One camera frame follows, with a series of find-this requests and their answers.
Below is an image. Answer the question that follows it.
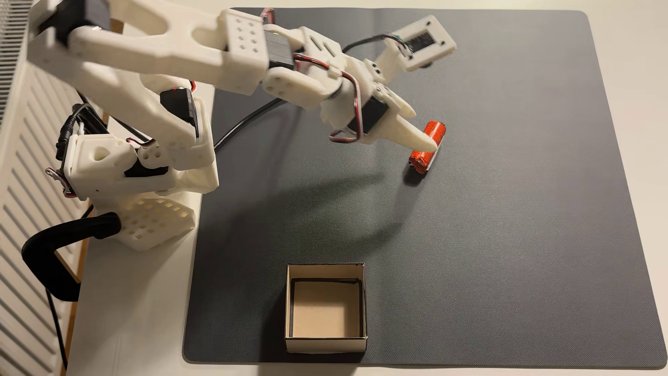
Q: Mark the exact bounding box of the black hanging cable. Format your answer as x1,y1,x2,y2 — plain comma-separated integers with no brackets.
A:
46,290,69,371

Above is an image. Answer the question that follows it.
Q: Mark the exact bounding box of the black base power cable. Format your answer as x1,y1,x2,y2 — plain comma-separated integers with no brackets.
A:
55,91,157,163

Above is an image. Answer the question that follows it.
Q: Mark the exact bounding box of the dark grey textured mat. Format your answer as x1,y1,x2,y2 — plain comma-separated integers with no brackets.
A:
183,7,668,369

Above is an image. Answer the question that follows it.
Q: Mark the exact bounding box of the white radiator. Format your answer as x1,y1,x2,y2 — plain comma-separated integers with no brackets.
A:
0,0,95,376

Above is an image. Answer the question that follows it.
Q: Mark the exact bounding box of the black camera cable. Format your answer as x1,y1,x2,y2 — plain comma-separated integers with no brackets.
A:
213,33,405,153

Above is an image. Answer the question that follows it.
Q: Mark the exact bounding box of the red black gripper servo cable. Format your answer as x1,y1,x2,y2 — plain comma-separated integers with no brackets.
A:
292,52,363,144

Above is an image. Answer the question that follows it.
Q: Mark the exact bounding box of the red candy roll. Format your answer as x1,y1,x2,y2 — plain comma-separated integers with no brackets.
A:
408,120,447,174

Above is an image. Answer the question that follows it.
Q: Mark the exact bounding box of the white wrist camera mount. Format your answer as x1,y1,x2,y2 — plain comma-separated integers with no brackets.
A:
373,15,457,84

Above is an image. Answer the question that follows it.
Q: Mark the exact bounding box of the black table clamp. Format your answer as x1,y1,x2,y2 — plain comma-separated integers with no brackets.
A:
21,211,122,303

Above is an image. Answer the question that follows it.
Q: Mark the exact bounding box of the small open cardboard box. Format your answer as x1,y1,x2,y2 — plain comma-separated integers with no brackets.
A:
285,263,368,355

